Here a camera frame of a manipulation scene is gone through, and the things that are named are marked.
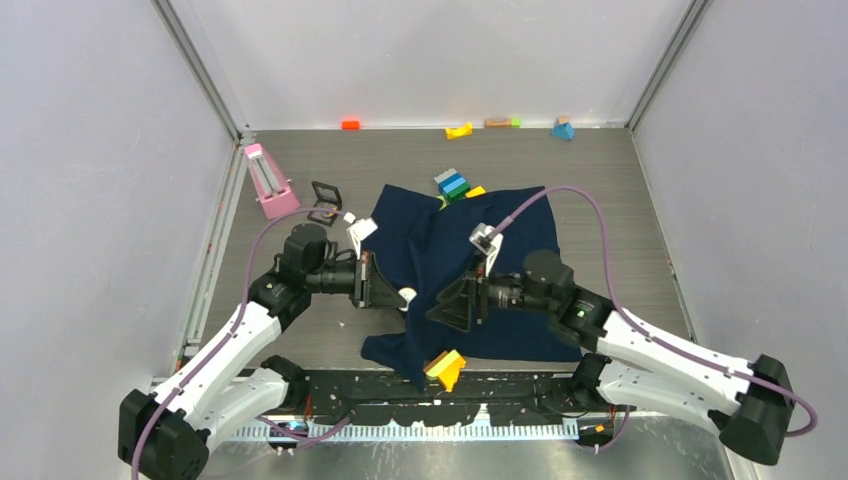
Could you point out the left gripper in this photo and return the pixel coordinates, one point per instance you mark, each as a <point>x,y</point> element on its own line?
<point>370,289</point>

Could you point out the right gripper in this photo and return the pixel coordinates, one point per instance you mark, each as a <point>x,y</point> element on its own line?
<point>472,288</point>

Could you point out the white round brooch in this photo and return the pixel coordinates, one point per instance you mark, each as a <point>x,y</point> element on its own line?
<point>408,294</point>

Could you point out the black frame stand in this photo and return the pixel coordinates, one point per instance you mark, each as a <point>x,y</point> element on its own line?
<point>328,200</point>

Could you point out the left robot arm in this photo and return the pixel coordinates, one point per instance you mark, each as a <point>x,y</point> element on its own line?
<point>170,432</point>

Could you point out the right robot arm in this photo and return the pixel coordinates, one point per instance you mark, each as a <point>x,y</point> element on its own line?
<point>629,362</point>

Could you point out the yellow orange block stack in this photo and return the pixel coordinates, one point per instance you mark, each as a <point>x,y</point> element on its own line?
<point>446,369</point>

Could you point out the yellow small block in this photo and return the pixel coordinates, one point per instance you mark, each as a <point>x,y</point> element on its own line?
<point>476,191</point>

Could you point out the grey blue green block stack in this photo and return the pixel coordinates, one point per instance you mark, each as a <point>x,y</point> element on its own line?
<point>452,185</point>

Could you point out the pink metronome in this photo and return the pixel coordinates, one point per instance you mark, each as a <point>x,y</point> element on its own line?
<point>274,192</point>

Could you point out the yellow arch block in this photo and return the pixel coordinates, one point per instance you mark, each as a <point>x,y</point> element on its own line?
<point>461,131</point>

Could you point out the tan flat block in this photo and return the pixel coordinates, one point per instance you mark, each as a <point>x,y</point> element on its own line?
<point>498,123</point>

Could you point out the blue triangle block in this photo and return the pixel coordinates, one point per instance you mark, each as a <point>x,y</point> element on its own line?
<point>564,131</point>

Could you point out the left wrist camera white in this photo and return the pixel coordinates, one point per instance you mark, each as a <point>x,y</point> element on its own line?
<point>358,230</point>

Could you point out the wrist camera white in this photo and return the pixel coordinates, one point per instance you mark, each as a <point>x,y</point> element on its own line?
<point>484,238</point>
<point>358,230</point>

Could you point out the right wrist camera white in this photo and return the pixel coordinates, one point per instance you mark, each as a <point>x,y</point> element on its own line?
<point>484,238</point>

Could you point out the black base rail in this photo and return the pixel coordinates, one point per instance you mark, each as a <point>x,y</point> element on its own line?
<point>378,397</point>

